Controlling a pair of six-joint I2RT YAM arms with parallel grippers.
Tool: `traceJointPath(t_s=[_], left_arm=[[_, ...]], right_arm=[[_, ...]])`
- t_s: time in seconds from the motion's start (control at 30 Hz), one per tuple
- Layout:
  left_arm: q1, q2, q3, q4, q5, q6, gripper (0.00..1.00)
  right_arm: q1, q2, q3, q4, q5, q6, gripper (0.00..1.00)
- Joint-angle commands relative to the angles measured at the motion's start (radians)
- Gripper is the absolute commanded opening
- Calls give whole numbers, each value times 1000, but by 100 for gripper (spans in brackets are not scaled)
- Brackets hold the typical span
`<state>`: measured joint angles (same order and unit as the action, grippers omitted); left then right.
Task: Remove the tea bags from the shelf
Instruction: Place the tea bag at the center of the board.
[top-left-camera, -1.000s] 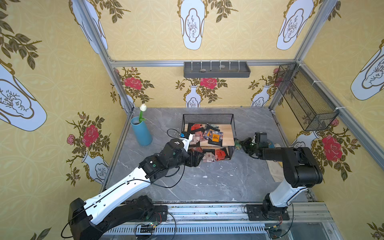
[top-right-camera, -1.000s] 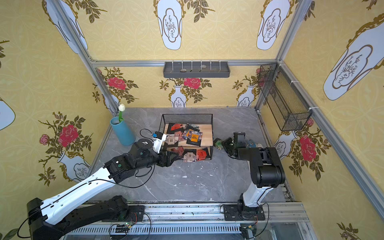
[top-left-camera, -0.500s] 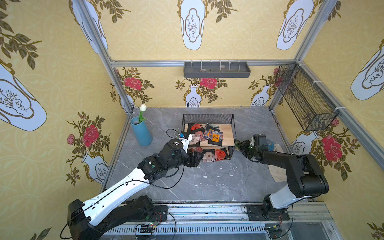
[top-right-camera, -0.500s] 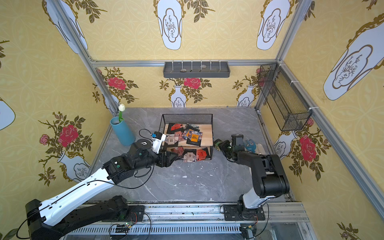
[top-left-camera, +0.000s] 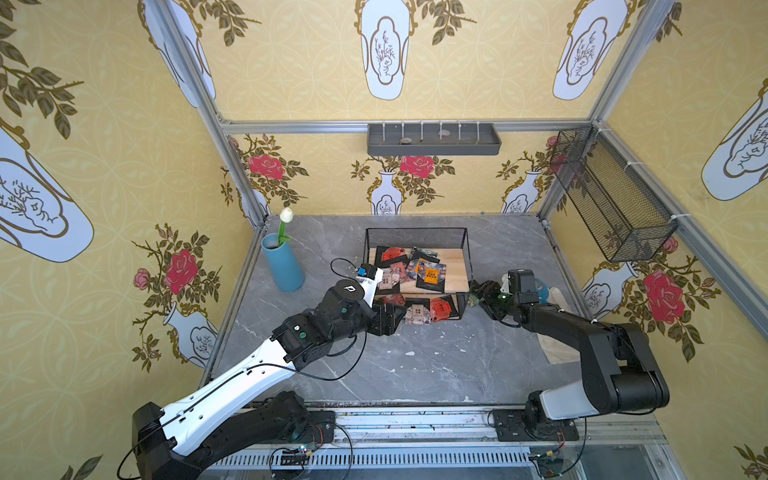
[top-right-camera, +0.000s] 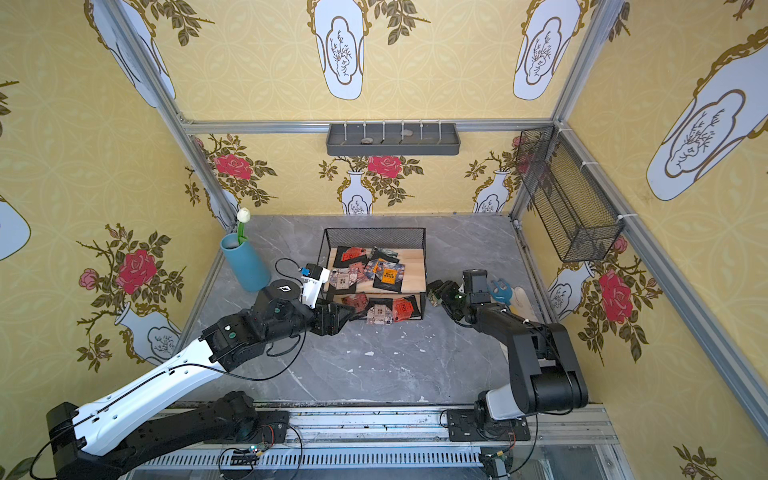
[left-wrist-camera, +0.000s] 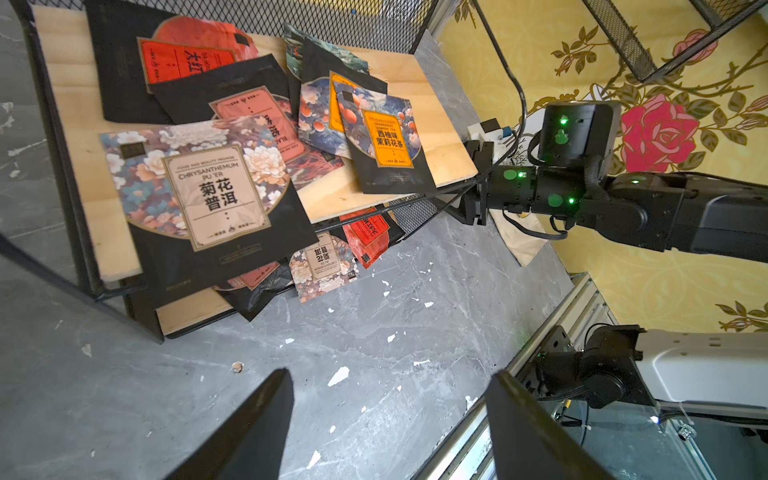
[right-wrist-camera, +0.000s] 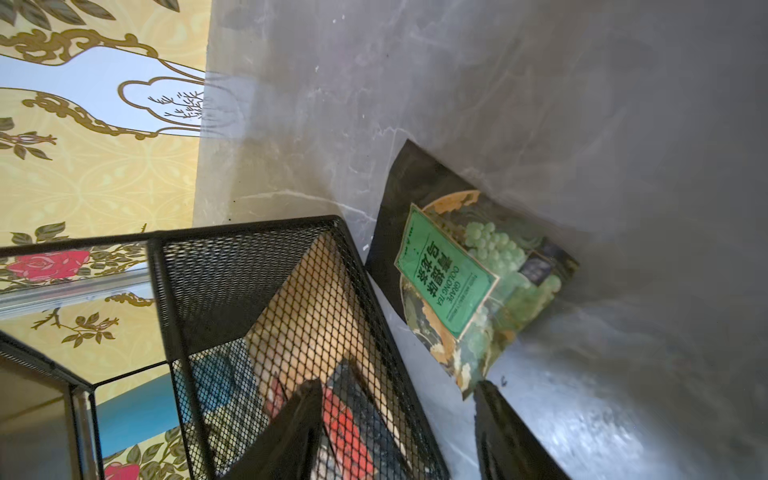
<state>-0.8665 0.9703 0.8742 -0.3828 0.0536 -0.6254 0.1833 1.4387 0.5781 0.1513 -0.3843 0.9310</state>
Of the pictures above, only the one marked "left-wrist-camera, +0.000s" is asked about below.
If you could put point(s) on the black wire mesh shelf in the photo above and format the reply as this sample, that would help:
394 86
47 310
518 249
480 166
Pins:
108 276

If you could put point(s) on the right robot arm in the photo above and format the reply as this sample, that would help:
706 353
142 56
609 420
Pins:
676 374

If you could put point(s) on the black wire wall basket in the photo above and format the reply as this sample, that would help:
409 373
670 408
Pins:
656 38

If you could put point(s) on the pink label black tea bag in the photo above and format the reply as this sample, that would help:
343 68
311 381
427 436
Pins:
252 87

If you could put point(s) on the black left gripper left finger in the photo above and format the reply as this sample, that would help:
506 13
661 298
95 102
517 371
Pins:
250 443

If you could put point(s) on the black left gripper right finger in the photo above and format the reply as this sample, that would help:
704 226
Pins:
526 442

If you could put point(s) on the red label tea bag upper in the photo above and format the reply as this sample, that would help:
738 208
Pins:
136 47

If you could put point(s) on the chrysanthemum pu'er tea bag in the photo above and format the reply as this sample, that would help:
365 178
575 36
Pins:
205 202

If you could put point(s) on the orange label tea bag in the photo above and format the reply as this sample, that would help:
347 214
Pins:
383 141

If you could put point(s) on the red tea bag lower shelf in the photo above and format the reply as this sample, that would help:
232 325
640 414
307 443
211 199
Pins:
371 237

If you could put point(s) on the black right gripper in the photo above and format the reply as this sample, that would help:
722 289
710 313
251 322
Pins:
566 172

